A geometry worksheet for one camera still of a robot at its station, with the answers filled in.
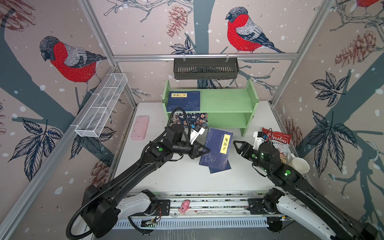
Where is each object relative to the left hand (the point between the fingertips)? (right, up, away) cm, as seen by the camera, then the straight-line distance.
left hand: (208, 151), depth 66 cm
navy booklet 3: (-9, +25, +16) cm, 31 cm away
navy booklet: (+5, +4, +2) cm, 7 cm away
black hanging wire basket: (+1, +50, +39) cm, 63 cm away
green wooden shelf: (+11, +20, +15) cm, 28 cm away
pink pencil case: (-46, +7, +40) cm, 62 cm away
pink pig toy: (-11, -29, +7) cm, 32 cm away
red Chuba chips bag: (+48, 0, +27) cm, 55 cm away
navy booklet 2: (+8, -8, +3) cm, 12 cm away
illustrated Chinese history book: (-6, +14, +27) cm, 31 cm away
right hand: (+14, +1, +8) cm, 16 cm away
